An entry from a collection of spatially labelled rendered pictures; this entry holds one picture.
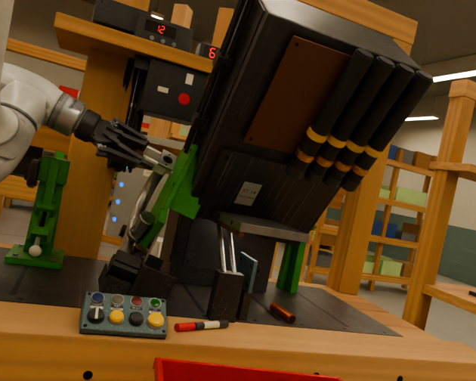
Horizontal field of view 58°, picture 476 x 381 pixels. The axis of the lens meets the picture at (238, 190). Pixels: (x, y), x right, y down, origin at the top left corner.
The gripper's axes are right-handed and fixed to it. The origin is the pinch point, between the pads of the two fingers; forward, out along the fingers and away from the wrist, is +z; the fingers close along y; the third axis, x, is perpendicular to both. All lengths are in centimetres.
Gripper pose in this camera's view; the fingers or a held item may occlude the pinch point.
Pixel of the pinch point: (156, 160)
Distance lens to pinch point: 111.0
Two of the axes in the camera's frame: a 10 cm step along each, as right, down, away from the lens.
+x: -5.4, 5.6, 6.3
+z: 8.4, 4.4, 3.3
